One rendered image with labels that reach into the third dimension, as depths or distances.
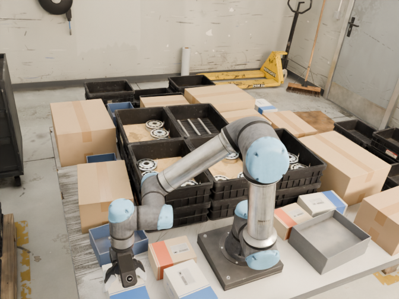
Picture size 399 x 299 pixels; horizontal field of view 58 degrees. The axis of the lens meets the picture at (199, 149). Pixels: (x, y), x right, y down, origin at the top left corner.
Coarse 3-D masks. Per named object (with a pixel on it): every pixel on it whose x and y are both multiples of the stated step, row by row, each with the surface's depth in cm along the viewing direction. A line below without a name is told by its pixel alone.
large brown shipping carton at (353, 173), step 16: (320, 144) 197; (336, 144) 198; (352, 144) 200; (336, 160) 184; (352, 160) 185; (368, 160) 186; (336, 176) 179; (352, 176) 172; (368, 176) 178; (384, 176) 186; (336, 192) 180; (352, 192) 178; (368, 192) 186
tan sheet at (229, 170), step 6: (222, 162) 186; (240, 162) 187; (210, 168) 180; (216, 168) 180; (222, 168) 181; (228, 168) 181; (234, 168) 182; (240, 168) 182; (216, 174) 176; (222, 174) 176; (228, 174) 177; (234, 174) 177
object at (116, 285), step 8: (120, 280) 122; (112, 288) 119; (120, 288) 119; (128, 288) 120; (136, 288) 120; (144, 288) 120; (112, 296) 117; (120, 296) 117; (128, 296) 117; (136, 296) 117; (144, 296) 118
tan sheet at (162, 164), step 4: (156, 160) 182; (160, 160) 182; (164, 160) 183; (168, 160) 183; (172, 160) 183; (176, 160) 184; (160, 164) 179; (164, 164) 179; (168, 164) 180; (160, 168) 176; (164, 168) 176; (192, 180) 170
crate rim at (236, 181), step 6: (192, 138) 184; (198, 138) 185; (210, 174) 158; (216, 180) 154; (222, 180) 155; (228, 180) 155; (234, 180) 156; (240, 180) 157; (246, 180) 158; (216, 186) 154; (222, 186) 155
